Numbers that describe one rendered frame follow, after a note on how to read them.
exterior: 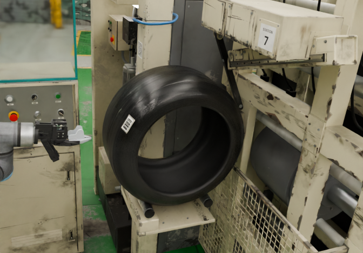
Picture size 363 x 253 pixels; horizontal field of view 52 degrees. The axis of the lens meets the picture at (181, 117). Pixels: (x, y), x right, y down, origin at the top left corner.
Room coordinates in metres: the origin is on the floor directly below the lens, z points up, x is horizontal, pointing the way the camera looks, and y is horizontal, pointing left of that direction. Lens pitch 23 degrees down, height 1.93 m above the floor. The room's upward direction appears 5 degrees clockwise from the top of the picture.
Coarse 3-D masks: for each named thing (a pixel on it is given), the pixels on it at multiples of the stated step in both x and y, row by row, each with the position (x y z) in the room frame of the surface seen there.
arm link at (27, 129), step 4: (24, 124) 1.22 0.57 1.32; (28, 124) 1.23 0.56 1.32; (32, 124) 1.23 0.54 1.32; (24, 128) 1.20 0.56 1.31; (28, 128) 1.21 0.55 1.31; (32, 128) 1.21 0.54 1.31; (24, 132) 1.19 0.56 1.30; (28, 132) 1.20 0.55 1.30; (32, 132) 1.20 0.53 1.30; (24, 136) 1.18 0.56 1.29; (28, 136) 1.19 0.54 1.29; (32, 136) 1.20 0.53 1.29; (24, 140) 1.18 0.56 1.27; (28, 140) 1.19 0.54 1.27; (32, 140) 1.19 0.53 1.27; (24, 144) 1.19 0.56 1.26; (28, 144) 1.19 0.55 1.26; (32, 144) 1.20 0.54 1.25
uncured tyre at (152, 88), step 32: (128, 96) 1.39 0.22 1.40; (160, 96) 1.32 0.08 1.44; (192, 96) 1.35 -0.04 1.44; (224, 96) 1.43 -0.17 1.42; (224, 128) 1.64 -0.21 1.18; (128, 160) 1.25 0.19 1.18; (160, 160) 1.62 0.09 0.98; (192, 160) 1.65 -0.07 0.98; (224, 160) 1.44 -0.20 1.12; (160, 192) 1.31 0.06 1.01; (192, 192) 1.36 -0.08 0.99
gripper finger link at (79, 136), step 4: (76, 132) 1.28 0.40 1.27; (80, 132) 1.28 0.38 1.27; (68, 136) 1.27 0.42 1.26; (72, 136) 1.27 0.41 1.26; (76, 136) 1.28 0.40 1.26; (80, 136) 1.28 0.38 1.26; (72, 140) 1.26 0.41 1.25; (76, 140) 1.27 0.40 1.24; (80, 140) 1.28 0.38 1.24; (84, 140) 1.29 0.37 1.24; (88, 140) 1.30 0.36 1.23
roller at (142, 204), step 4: (140, 200) 1.37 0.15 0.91; (140, 204) 1.36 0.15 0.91; (144, 204) 1.34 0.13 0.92; (148, 204) 1.34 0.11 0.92; (144, 208) 1.32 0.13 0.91; (148, 208) 1.31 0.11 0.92; (152, 208) 1.32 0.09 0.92; (144, 212) 1.30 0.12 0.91; (148, 212) 1.30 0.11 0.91; (152, 212) 1.30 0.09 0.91; (148, 216) 1.30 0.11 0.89; (152, 216) 1.31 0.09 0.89
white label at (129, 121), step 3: (129, 117) 1.28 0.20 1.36; (126, 120) 1.28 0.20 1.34; (129, 120) 1.27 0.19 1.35; (132, 120) 1.26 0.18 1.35; (126, 123) 1.27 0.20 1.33; (129, 123) 1.27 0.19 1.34; (132, 123) 1.26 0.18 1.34; (123, 126) 1.27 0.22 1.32; (126, 126) 1.27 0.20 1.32; (129, 126) 1.26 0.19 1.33; (123, 129) 1.27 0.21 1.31; (126, 129) 1.26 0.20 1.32; (126, 132) 1.25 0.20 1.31
